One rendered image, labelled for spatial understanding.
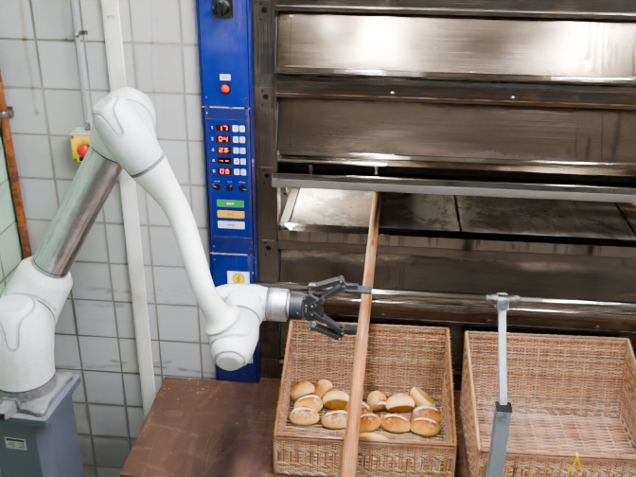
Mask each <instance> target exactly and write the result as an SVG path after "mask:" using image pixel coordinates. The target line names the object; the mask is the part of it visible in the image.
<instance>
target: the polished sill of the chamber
mask: <svg viewBox="0 0 636 477"><path fill-rule="evenodd" d="M368 233H369V227H360V226H341V225H322V224H302V223H283V222H280V224H279V227H278V230H277V236H278V240H291V241H310V242H329V243H348V244H367V241H368ZM377 245H385V246H404V247H423V248H442V249H461V250H479V251H498V252H517V253H536V254H554V255H573V256H610V257H629V258H636V240H632V239H613V238H575V237H555V236H536V235H516V234H497V233H477V232H458V231H438V230H418V229H399V228H379V230H378V240H377Z"/></svg>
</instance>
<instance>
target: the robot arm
mask: <svg viewBox="0 0 636 477"><path fill-rule="evenodd" d="M92 118H93V122H94V124H93V127H92V129H91V131H90V133H89V144H90V147H89V149H88V151H87V152H86V154H85V156H84V158H83V160H82V162H81V164H80V166H79V169H78V171H77V173H76V175H75V177H74V179H73V181H72V183H71V185H70V186H69V188H68V190H67V192H66V194H65V196H64V198H63V200H62V203H61V205H60V207H59V209H58V210H57V212H56V214H55V216H54V218H53V220H52V222H51V223H50V225H49V227H48V229H47V231H46V233H45V235H44V238H43V240H42V242H41V244H40V246H39V248H38V250H37V252H36V254H35V256H30V257H28V258H25V259H23V260H22V261H21V262H20V264H19V265H18V267H17V269H16V270H15V272H14V274H13V275H12V277H11V279H10V280H9V282H8V284H7V286H6V287H5V289H4V291H3V293H2V295H1V298H0V420H1V421H5V420H7V419H8V418H9V417H11V416H12V415H14V414H15V413H18V414H26V415H33V416H36V417H42V416H45V415H46V414H47V411H48V408H49V407H50V405H51V404H52V403H53V401H54V400H55V399H56V397H57V396H58V395H59V394H60V392H61V391H62V389H63V388H64V387H65V386H66V385H67V384H68V383H69V382H71V381H72V380H73V374H72V373H70V372H56V370H55V363H54V332H55V326H56V324H57V321H58V318H59V315H60V314H61V312H62V308H63V306H64V303H65V301H66V299H67V296H68V294H69V292H70V291H71V288H72V285H73V280H72V277H71V274H70V272H69V271H70V269H71V267H72V265H73V263H74V261H75V259H76V257H77V255H78V253H79V252H80V249H81V247H82V245H83V243H84V241H85V240H86V238H87V236H88V235H89V233H90V231H91V229H92V227H93V225H94V223H95V221H96V219H97V216H98V215H99V213H100V211H101V209H102V207H103V205H104V204H105V202H106V200H107V198H108V197H109V195H110V193H111V191H112V189H113V187H114V185H115V182H116V180H117V178H118V177H119V175H120V173H121V171H122V169H123V168H124V169H125V171H126V172H127V173H128V174H129V175H130V176H131V177H132V179H134V180H135V181H136V182H137V183H138V184H139V185H140V186H141V187H143V188H144V189H145V190H146V191H147V192H148V193H149V194H150V195H151V196H152V198H153V199H154V200H155V201H157V203H158V204H159V205H160V206H161V208H162V209H163V211H164V212H165V214H166V216H167V218H168V221H169V223H170V226H171V228H172V231H173V234H174V237H175V239H176V242H177V245H178V248H179V251H180V254H181V257H182V260H183V262H184V265H185V270H186V273H187V276H188V279H189V282H190V285H191V288H192V290H193V293H194V295H195V298H196V300H197V302H198V304H199V307H200V309H201V310H202V312H203V315H204V317H205V320H206V324H205V326H204V330H205V332H206V335H207V337H208V341H209V345H210V347H211V355H212V358H213V361H214V363H215V364H216V365H217V366H218V367H219V368H221V369H224V370H228V371H233V370H237V369H239V368H241V367H242V366H244V365H245V364H246V363H247V362H248V361H250V359H251V358H252V356H253V354H254V351H255V349H256V343H257V339H258V334H259V326H260V324H261V323H262V321H277V322H287V320H288V317H289V319H290V320H308V321H309V325H308V330H310V331H317V332H319V333H322V334H324V335H327V336H328V337H331V338H333V339H336V340H338V341H341V340H342V338H343V336H344V335H345V334H346V335H356V333H357V328H358V325H344V327H342V326H341V325H339V324H338V323H337V322H335V321H334V320H332V319H331V318H329V317H328V316H326V314H325V313H324V302H325V301H326V300H327V299H328V298H330V297H331V296H333V295H335V294H337V293H339V292H341V291H343V290H344V292H347V293H363V294H371V292H372V287H367V286H358V285H359V284H357V283H346V282H345V278H344V277H343V276H342V275H340V276H337V277H333V278H330V279H327V280H324V281H321V282H317V283H315V282H309V286H308V290H309V292H308V293H303V292H296V291H291V293H290V291H289V290H288V289H277V288H266V287H262V286H259V285H256V284H245V283H235V284H226V285H221V286H218V287H217V288H216V289H215V286H214V283H213V281H212V277H211V274H210V272H209V268H208V265H207V261H206V258H205V254H204V251H203V246H202V242H201V239H200V236H199V232H198V229H197V225H196V222H195V220H194V217H193V215H192V212H191V209H190V207H189V205H188V202H187V200H186V197H185V195H184V193H183V191H182V189H181V188H180V186H179V184H178V182H177V180H176V178H175V176H174V174H173V172H172V170H171V168H170V165H169V163H168V159H167V157H166V156H165V154H164V152H163V151H162V149H161V147H160V145H159V143H158V141H157V139H156V134H155V130H154V129H155V124H156V115H155V110H154V107H153V104H152V102H151V101H150V99H149V98H148V96H147V95H145V94H144V93H142V92H140V91H138V90H136V89H134V88H131V87H122V88H118V89H115V90H113V91H112V92H111V93H110V94H108V95H107V97H104V98H103V99H101V100H100V101H99V102H98V103H97V104H96V105H95V106H94V109H93V112H92ZM336 285H337V286H336ZM332 286H335V287H333V288H331V289H330V290H328V291H325V292H322V293H320V294H318V295H316V294H315V293H314V292H316V291H319V290H322V289H325V288H329V287H332ZM315 319H316V320H318V321H319V322H321V323H324V324H325V325H327V327H325V326H323V325H320V324H317V323H315V322H313V320H315ZM329 327H330V328H329Z"/></svg>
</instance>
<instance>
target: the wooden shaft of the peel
mask: <svg viewBox="0 0 636 477"><path fill-rule="evenodd" d="M380 199H381V192H378V191H374V192H373V201H372V208H371V217H370V224H369V233H368V241H367V248H366V257H365V264H364V273H363V281H362V285H363V286H367V287H372V290H373V281H374V271H375V260H376V250H377V240H378V230H379V219H380ZM371 301H372V292H371V294H363V293H362V296H361V304H360V312H359V321H358V328H357V337H356V344H355V352H354V361H353V368H352V377H351V384H350V393H349V401H348V409H347V417H346V425H345V433H344V448H343V456H342V464H341V472H340V477H355V474H356V464H357V454H358V444H359V433H360V423H361V413H362V393H363V383H364V372H365V363H366V352H367V342H368V331H369V322H370V311H371Z"/></svg>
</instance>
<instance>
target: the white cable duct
mask: <svg viewBox="0 0 636 477"><path fill-rule="evenodd" d="M101 6H102V15H103V25H104V34H105V43H106V52H107V62H108V70H109V80H110V89H111V92H112V91H113V90H115V89H118V88H122V87H127V83H126V73H125V63H124V53H123V43H122V33H121V23H120V13H119V3H118V0H101ZM119 180H120V189H121V199H122V207H123V217H124V226H125V235H126V244H127V254H128V262H129V272H130V281H131V290H132V308H133V317H134V326H135V336H136V344H137V354H138V363H139V372H140V381H141V391H142V399H143V409H144V418H145V419H146V417H147V415H148V412H149V410H150V407H151V405H152V403H153V402H154V399H155V397H156V394H155V384H154V374H153V364H152V354H151V343H150V324H149V315H148V304H147V294H146V284H145V274H144V264H143V254H142V243H141V234H140V223H139V214H138V203H137V193H136V183H135V180H134V179H132V177H131V176H130V175H129V174H128V173H127V172H126V171H125V169H124V168H123V169H122V171H121V173H120V175H119Z"/></svg>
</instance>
